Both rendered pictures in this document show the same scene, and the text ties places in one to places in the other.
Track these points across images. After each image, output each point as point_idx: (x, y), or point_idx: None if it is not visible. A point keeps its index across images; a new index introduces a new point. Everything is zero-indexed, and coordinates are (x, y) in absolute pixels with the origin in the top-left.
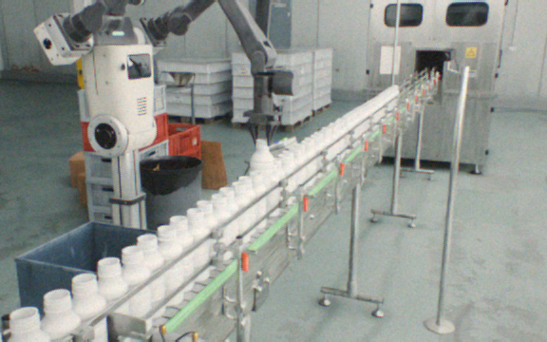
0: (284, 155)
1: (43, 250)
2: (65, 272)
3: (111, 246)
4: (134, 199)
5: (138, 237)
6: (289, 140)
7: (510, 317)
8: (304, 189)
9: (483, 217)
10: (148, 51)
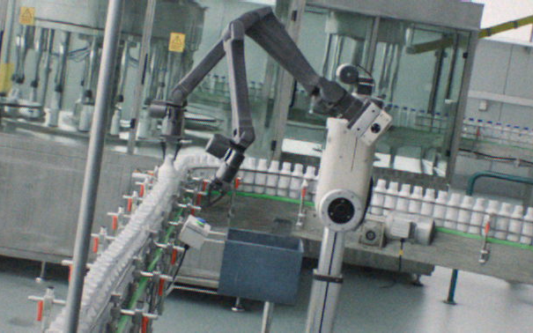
0: (162, 184)
1: (299, 246)
2: (261, 236)
3: (281, 267)
4: (314, 269)
5: (256, 251)
6: (188, 218)
7: None
8: (133, 195)
9: None
10: (329, 126)
